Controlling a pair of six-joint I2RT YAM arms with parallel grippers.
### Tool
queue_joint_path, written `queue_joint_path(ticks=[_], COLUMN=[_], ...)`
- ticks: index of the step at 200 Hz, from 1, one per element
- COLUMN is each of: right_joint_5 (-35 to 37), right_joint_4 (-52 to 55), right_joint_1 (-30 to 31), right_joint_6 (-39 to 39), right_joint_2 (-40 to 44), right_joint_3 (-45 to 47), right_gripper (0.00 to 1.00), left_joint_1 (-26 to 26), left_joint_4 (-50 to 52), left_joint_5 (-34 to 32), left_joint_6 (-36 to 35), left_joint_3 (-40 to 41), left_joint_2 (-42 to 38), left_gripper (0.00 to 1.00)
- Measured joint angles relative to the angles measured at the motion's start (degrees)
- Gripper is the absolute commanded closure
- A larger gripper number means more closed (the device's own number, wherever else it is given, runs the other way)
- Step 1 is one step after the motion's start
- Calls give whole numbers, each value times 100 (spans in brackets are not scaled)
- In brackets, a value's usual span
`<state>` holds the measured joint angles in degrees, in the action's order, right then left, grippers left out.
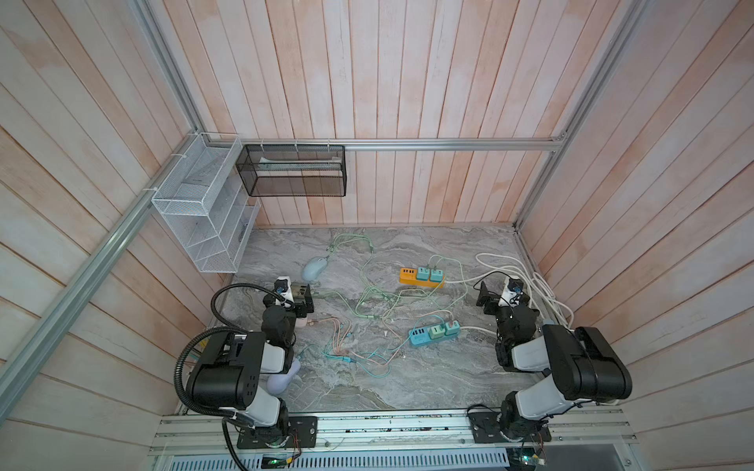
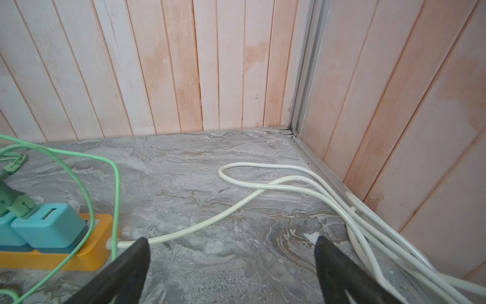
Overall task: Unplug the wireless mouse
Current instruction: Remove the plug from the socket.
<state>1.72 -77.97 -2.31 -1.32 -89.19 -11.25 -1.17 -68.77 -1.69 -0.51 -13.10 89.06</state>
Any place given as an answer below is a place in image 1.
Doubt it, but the lavender wireless mouse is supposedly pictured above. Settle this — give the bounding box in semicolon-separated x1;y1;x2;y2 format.
266;358;300;396

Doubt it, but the black mesh basket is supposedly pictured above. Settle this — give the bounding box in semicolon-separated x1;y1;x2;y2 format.
236;143;348;197

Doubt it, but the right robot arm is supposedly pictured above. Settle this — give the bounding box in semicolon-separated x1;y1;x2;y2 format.
474;279;632;442

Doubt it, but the white power cord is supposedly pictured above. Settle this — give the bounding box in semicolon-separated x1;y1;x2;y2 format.
443;252;575;340

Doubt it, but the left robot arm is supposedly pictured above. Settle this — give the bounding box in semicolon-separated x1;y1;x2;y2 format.
174;277;318;455

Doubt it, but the light green USB charger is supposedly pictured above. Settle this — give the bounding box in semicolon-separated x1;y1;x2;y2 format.
428;324;446;340

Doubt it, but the green charging cable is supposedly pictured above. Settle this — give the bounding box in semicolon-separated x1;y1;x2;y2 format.
317;232;469;322

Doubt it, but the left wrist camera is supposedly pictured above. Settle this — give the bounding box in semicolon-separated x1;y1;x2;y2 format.
274;277;293;299

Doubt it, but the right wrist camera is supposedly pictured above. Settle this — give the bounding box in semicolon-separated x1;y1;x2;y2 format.
502;277;525;304

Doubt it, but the light blue mouse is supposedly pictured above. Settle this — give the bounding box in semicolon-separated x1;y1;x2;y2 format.
302;257;329;284

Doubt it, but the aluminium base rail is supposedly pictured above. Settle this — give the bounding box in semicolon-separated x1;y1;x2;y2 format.
148;404;638;456

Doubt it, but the blue power strip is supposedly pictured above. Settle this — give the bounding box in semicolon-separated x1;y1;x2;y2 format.
408;321;461;347

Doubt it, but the orange power strip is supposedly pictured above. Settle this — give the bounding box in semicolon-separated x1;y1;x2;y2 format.
399;267;445;288

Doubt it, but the teal USB charger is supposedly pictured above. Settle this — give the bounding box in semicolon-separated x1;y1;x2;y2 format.
444;321;461;337

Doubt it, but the white wire mesh shelf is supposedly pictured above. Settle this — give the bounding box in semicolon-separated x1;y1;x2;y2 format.
152;133;260;274

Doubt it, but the teal charger on orange strip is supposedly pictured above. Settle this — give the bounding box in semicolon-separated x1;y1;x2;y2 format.
415;267;430;281

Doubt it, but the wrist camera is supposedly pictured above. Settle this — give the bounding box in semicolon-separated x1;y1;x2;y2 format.
502;277;525;304
274;277;293;299

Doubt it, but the pink charging cable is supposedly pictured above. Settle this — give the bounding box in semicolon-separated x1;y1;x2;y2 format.
305;308;455;363

